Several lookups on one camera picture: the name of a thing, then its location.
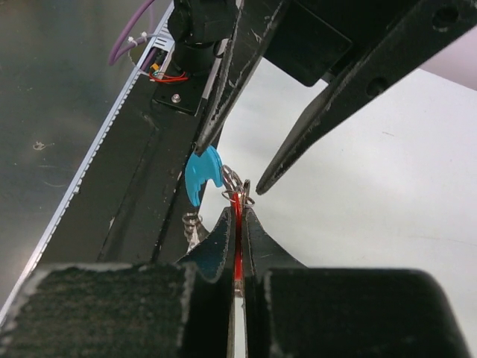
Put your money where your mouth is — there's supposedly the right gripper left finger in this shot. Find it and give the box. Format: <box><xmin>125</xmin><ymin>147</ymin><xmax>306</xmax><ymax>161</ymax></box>
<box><xmin>1</xmin><ymin>207</ymin><xmax>233</xmax><ymax>357</ymax></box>

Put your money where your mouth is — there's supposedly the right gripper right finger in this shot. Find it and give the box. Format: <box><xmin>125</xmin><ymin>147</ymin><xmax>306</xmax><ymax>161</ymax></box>
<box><xmin>241</xmin><ymin>209</ymin><xmax>470</xmax><ymax>357</ymax></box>

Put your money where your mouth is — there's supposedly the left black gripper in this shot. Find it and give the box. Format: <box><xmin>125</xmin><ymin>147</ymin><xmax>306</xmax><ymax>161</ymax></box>
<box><xmin>195</xmin><ymin>0</ymin><xmax>476</xmax><ymax>195</ymax></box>

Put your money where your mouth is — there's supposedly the red key tag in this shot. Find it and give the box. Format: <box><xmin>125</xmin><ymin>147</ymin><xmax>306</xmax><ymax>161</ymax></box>
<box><xmin>232</xmin><ymin>192</ymin><xmax>243</xmax><ymax>298</ymax></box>

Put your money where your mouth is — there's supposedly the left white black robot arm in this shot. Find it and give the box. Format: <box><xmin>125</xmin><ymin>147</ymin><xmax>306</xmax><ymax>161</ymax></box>
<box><xmin>168</xmin><ymin>1</ymin><xmax>476</xmax><ymax>195</ymax></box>

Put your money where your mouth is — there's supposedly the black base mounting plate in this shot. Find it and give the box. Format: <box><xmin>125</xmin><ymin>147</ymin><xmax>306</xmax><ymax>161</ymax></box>
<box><xmin>40</xmin><ymin>75</ymin><xmax>206</xmax><ymax>264</ymax></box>

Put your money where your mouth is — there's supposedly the white slotted cable duct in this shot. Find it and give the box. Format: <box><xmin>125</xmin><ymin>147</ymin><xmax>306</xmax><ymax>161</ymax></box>
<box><xmin>0</xmin><ymin>0</ymin><xmax>176</xmax><ymax>314</ymax></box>

